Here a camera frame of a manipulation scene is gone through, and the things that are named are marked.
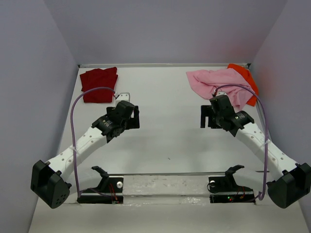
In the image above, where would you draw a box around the pink t shirt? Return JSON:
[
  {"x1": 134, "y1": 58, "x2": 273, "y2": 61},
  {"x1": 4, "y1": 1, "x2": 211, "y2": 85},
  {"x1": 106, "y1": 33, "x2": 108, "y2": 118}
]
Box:
[{"x1": 186, "y1": 68, "x2": 253, "y2": 110}]

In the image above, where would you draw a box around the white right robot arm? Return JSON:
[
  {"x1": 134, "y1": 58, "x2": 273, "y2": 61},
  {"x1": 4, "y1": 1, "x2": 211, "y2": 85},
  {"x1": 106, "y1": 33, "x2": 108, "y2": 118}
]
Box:
[{"x1": 200, "y1": 95, "x2": 311, "y2": 209}]

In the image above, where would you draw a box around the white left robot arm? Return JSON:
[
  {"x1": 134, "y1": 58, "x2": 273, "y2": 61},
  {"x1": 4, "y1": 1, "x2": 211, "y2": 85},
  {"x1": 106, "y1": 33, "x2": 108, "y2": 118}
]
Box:
[{"x1": 31, "y1": 100, "x2": 139, "y2": 209}]

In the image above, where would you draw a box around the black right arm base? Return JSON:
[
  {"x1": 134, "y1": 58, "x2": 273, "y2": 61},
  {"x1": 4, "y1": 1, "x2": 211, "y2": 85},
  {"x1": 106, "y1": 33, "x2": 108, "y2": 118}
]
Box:
[{"x1": 207, "y1": 165, "x2": 256, "y2": 203}]

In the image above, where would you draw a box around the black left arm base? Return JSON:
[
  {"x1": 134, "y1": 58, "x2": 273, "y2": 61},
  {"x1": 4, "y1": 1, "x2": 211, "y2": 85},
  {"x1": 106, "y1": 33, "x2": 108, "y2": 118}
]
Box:
[{"x1": 77, "y1": 166, "x2": 124, "y2": 204}]

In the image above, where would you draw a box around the orange t shirt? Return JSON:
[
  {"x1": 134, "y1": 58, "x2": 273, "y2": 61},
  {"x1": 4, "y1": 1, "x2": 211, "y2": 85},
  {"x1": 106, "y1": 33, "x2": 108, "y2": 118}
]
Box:
[{"x1": 227, "y1": 64, "x2": 259, "y2": 107}]

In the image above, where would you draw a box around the dark red folded t shirt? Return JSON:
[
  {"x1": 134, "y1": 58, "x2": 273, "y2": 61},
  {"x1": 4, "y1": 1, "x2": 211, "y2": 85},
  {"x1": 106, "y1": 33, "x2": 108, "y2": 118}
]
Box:
[{"x1": 80, "y1": 67, "x2": 118, "y2": 103}]

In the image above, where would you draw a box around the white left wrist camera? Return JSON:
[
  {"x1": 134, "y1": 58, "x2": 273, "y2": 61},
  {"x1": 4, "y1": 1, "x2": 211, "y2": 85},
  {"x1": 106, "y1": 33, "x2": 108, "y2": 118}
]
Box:
[{"x1": 115, "y1": 92, "x2": 130, "y2": 102}]

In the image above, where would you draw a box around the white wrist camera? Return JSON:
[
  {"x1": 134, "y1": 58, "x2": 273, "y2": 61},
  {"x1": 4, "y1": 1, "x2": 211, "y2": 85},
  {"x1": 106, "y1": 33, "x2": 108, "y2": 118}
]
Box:
[
  {"x1": 216, "y1": 92, "x2": 227, "y2": 96},
  {"x1": 115, "y1": 92, "x2": 130, "y2": 102}
]

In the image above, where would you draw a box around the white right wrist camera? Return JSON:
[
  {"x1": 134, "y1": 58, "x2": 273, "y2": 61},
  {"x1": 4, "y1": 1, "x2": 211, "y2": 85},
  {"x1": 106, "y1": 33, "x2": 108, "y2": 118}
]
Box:
[{"x1": 216, "y1": 92, "x2": 227, "y2": 96}]

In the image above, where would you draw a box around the aluminium table front rail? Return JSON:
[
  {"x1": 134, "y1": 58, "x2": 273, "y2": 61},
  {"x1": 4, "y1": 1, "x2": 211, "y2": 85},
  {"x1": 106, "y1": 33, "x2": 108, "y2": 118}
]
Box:
[{"x1": 106, "y1": 171, "x2": 270, "y2": 176}]

